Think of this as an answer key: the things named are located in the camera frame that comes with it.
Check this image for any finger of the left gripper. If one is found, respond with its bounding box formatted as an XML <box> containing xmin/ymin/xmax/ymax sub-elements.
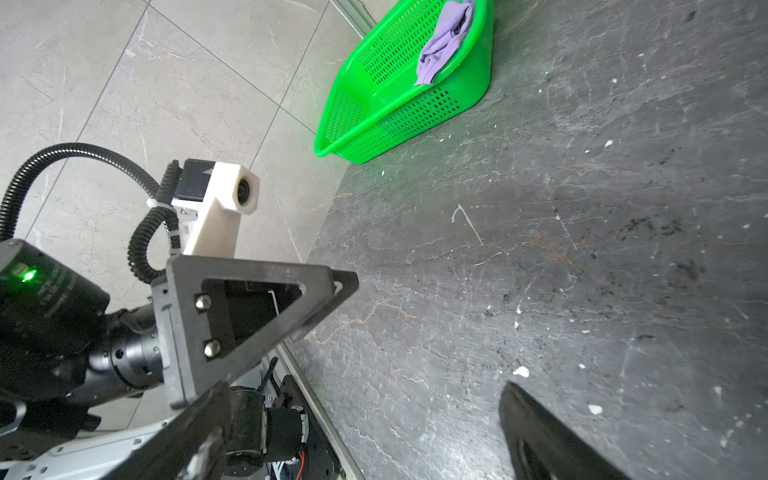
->
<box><xmin>152</xmin><ymin>256</ymin><xmax>359</xmax><ymax>410</ymax></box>

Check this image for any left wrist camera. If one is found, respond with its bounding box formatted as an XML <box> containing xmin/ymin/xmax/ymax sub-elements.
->
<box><xmin>171</xmin><ymin>159</ymin><xmax>260</xmax><ymax>258</ymax></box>

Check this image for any purple t-shirt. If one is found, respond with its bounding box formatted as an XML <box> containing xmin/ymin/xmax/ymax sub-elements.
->
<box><xmin>415</xmin><ymin>1</ymin><xmax>475</xmax><ymax>86</ymax></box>

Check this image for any green plastic basket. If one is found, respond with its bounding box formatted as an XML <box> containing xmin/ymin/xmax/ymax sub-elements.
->
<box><xmin>314</xmin><ymin>1</ymin><xmax>494</xmax><ymax>164</ymax></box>

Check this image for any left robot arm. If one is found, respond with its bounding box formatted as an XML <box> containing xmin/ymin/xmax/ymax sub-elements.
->
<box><xmin>1</xmin><ymin>239</ymin><xmax>359</xmax><ymax>479</ymax></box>

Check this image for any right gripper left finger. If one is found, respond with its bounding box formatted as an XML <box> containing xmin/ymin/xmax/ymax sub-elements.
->
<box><xmin>105</xmin><ymin>381</ymin><xmax>233</xmax><ymax>479</ymax></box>

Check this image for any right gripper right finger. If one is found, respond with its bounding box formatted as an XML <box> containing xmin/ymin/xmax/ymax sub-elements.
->
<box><xmin>499</xmin><ymin>382</ymin><xmax>629</xmax><ymax>480</ymax></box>

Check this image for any black corrugated cable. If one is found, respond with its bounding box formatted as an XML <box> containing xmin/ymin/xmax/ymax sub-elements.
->
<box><xmin>0</xmin><ymin>142</ymin><xmax>183</xmax><ymax>286</ymax></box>

